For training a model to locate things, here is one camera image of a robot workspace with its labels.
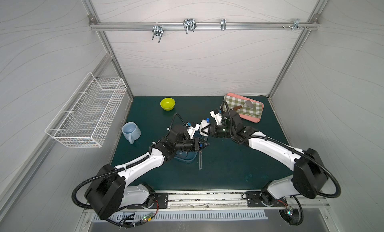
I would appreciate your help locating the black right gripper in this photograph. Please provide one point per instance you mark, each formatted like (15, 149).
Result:
(211, 130)

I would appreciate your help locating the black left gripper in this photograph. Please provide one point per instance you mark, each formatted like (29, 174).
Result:
(197, 144)

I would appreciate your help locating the clear test tube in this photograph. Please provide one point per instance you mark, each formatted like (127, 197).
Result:
(200, 160)

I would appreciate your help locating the test tube with blue cap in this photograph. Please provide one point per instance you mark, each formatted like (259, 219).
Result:
(205, 129)

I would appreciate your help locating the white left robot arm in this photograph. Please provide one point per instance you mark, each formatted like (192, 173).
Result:
(111, 191)

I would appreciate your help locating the blue translucent plastic container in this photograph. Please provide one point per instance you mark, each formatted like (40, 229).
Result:
(186, 157)

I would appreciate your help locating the green checkered cloth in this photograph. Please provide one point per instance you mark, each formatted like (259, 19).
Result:
(247, 106)

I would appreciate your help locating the yellow-green plastic bowl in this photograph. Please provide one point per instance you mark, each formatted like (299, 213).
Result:
(167, 104)

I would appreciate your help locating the pink tray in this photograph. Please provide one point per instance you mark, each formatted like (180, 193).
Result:
(249, 107)

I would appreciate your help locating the light blue ribbed mug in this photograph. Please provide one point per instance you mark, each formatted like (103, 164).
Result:
(131, 132)

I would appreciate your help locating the metal clamp hook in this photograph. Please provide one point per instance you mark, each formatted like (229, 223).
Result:
(189, 25)

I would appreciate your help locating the metal U-bolt hook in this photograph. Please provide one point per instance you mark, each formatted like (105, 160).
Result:
(157, 31)

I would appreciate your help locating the spatula with wooden handle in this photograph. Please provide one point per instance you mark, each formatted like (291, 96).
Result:
(247, 103)

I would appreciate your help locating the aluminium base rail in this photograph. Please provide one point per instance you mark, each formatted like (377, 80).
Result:
(225, 200)

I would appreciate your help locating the white slotted cable duct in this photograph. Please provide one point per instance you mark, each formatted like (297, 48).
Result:
(173, 216)

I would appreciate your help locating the small metal ring hook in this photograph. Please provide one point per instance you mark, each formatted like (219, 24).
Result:
(223, 24)

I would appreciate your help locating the white wire basket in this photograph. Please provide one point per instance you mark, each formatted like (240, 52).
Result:
(85, 119)

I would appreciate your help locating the metal bracket hook right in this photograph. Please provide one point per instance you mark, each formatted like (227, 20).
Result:
(295, 26)

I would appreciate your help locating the aluminium top rail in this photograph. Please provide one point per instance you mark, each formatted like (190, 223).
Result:
(201, 26)

